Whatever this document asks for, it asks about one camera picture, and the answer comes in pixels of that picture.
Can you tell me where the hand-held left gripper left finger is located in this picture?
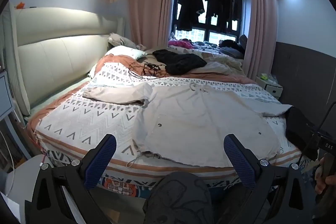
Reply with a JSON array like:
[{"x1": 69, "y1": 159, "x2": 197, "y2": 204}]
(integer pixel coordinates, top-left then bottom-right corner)
[{"x1": 25, "y1": 134, "x2": 117, "y2": 224}]

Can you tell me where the black hanging coat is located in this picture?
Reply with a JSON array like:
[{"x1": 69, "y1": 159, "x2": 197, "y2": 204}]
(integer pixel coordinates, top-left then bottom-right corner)
[{"x1": 175, "y1": 0, "x2": 205, "y2": 31}]

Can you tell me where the cream padded headboard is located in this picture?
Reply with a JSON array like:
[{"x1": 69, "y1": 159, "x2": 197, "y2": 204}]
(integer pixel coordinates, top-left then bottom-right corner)
[{"x1": 9, "y1": 7, "x2": 125, "y2": 117}]

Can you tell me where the black framed window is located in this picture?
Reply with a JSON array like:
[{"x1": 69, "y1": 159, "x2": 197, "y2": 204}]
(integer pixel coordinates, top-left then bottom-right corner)
[{"x1": 172, "y1": 0, "x2": 248, "y2": 46}]

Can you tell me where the person's leg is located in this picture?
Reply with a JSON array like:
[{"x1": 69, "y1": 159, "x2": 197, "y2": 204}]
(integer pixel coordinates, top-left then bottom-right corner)
[{"x1": 143, "y1": 171, "x2": 214, "y2": 224}]

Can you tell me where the black knit garment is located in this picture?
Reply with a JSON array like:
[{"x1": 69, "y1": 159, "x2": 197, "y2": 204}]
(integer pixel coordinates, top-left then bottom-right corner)
[{"x1": 153, "y1": 49, "x2": 208, "y2": 75}]

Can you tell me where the person's right hand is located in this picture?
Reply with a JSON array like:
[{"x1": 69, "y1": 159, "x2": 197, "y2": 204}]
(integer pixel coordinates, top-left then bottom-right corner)
[{"x1": 314, "y1": 156, "x2": 336, "y2": 195}]

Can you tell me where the pile of clothes by window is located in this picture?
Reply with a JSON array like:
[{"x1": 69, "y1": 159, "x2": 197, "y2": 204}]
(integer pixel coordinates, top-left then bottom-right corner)
[{"x1": 147, "y1": 47, "x2": 244, "y2": 75}]

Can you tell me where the pink curtain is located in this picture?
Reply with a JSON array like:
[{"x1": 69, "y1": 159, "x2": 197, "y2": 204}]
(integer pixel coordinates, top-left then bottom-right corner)
[
  {"x1": 244, "y1": 0, "x2": 279, "y2": 80},
  {"x1": 126, "y1": 0, "x2": 177, "y2": 50}
]

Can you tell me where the terracotta quilt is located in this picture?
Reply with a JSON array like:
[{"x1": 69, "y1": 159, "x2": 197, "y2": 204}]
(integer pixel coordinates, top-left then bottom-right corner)
[{"x1": 28, "y1": 55, "x2": 263, "y2": 135}]

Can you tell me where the printed bed sheet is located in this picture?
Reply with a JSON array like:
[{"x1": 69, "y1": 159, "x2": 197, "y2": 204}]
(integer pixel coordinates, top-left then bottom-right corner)
[{"x1": 43, "y1": 149, "x2": 252, "y2": 197}]

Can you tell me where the grey chair back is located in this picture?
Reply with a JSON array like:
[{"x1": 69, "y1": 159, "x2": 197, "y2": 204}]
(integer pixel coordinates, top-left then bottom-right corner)
[{"x1": 238, "y1": 34, "x2": 248, "y2": 51}]

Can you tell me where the pink cloth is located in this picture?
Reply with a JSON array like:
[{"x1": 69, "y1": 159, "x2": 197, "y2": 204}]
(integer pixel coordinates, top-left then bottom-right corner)
[{"x1": 168, "y1": 39, "x2": 193, "y2": 49}]

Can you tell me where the beige jacket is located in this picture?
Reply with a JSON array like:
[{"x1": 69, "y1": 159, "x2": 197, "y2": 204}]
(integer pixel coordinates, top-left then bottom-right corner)
[{"x1": 83, "y1": 81, "x2": 300, "y2": 168}]

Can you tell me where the white pillow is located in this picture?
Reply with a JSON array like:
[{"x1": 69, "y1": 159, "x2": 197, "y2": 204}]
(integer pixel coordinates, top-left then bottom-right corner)
[{"x1": 89, "y1": 46, "x2": 148, "y2": 77}]

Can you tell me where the grey plush toy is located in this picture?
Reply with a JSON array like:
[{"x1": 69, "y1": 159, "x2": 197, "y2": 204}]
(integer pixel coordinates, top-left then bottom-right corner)
[{"x1": 108, "y1": 33, "x2": 137, "y2": 49}]

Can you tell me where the white bedside cabinet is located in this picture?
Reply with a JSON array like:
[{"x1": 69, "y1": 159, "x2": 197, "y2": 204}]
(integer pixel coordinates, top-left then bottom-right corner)
[{"x1": 256, "y1": 73, "x2": 283, "y2": 97}]

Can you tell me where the pale green bed sheet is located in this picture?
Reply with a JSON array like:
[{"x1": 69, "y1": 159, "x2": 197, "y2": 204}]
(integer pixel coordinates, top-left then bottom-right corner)
[{"x1": 29, "y1": 77, "x2": 92, "y2": 115}]

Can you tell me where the black cable bundle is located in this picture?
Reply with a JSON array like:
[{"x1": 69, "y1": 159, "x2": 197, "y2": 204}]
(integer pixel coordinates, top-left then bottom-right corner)
[{"x1": 129, "y1": 61, "x2": 168, "y2": 80}]

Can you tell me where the white geometric patterned blanket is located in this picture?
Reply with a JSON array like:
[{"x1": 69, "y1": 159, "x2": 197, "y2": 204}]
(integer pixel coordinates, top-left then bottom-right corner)
[{"x1": 34, "y1": 61, "x2": 302, "y2": 180}]

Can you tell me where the blue grey nightstand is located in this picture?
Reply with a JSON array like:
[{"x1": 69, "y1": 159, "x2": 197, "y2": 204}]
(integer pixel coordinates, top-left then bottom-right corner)
[{"x1": 0, "y1": 74, "x2": 15, "y2": 121}]

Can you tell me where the row of dark hanging clothes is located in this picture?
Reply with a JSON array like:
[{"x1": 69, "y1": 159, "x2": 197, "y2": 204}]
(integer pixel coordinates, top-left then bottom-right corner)
[{"x1": 201, "y1": 0, "x2": 243, "y2": 35}]

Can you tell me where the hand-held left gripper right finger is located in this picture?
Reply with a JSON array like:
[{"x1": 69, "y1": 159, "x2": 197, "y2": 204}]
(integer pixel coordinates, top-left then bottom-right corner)
[{"x1": 224, "y1": 134, "x2": 315, "y2": 224}]

